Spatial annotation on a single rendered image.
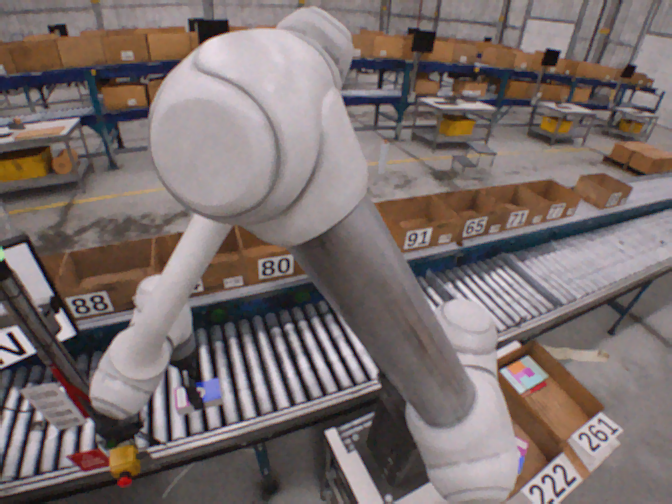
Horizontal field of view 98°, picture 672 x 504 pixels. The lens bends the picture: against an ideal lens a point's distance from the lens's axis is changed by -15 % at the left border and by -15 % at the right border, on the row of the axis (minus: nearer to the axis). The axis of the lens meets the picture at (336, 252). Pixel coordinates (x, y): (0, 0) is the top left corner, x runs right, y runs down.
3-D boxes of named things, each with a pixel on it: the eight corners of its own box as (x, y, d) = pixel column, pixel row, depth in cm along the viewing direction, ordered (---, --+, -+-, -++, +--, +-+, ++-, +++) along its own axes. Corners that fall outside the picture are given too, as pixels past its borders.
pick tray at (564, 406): (550, 454, 109) (563, 442, 104) (482, 375, 137) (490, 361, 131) (593, 420, 120) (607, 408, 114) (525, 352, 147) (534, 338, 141)
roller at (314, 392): (312, 408, 127) (313, 402, 124) (277, 315, 165) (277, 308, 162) (324, 404, 129) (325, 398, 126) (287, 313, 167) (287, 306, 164)
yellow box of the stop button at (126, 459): (117, 485, 90) (108, 476, 85) (118, 458, 96) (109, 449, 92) (164, 472, 95) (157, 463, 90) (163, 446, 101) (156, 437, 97)
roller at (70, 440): (77, 474, 98) (63, 479, 97) (92, 356, 136) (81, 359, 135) (68, 469, 95) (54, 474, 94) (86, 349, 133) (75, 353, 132)
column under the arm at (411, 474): (450, 469, 106) (485, 425, 86) (386, 507, 96) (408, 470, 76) (408, 408, 124) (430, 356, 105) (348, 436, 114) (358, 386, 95)
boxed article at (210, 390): (223, 404, 93) (221, 397, 91) (178, 416, 89) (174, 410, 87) (220, 384, 98) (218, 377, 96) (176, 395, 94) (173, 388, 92)
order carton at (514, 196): (500, 232, 207) (509, 209, 197) (471, 209, 228) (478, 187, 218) (540, 224, 220) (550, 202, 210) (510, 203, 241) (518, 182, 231)
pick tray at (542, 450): (498, 508, 96) (511, 498, 90) (427, 413, 122) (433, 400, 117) (551, 463, 107) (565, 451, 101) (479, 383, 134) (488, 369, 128)
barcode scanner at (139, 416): (154, 437, 86) (136, 420, 79) (113, 450, 83) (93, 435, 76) (153, 416, 91) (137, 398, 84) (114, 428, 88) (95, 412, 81)
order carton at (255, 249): (248, 286, 154) (245, 257, 144) (238, 250, 176) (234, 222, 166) (328, 270, 167) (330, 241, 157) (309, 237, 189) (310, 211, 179)
